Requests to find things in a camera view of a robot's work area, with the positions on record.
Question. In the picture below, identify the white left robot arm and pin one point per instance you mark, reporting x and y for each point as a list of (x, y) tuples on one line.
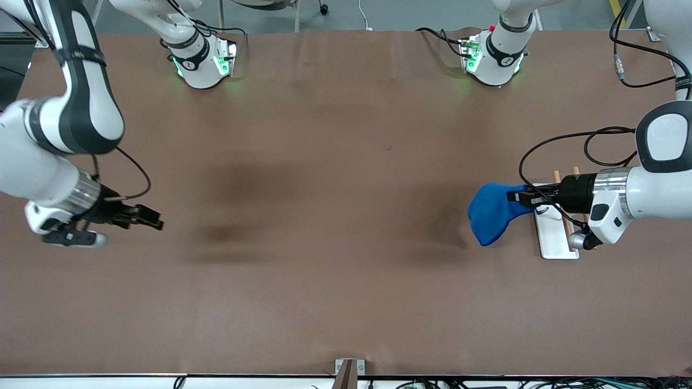
[(665, 189)]

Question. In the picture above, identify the aluminium frame extrusion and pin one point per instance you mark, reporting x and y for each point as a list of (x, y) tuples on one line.
[(42, 40)]

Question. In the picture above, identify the brown wooden post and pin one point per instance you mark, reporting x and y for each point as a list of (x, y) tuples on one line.
[(346, 378)]

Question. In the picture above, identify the metal table edge bracket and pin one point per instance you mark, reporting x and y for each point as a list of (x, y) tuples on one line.
[(361, 367), (655, 35)]

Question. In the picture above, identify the blue microfibre towel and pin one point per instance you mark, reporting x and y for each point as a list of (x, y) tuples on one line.
[(492, 213)]

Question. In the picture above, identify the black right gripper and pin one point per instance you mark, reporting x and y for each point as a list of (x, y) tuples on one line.
[(108, 209)]

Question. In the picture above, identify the chair base with caster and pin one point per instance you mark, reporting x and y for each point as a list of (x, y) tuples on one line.
[(259, 4)]

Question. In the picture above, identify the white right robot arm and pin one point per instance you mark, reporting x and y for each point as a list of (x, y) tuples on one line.
[(86, 108)]

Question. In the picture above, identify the white rack with wooden rods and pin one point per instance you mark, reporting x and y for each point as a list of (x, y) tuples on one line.
[(554, 237)]

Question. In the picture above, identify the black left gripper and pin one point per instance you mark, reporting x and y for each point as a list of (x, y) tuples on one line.
[(576, 193)]

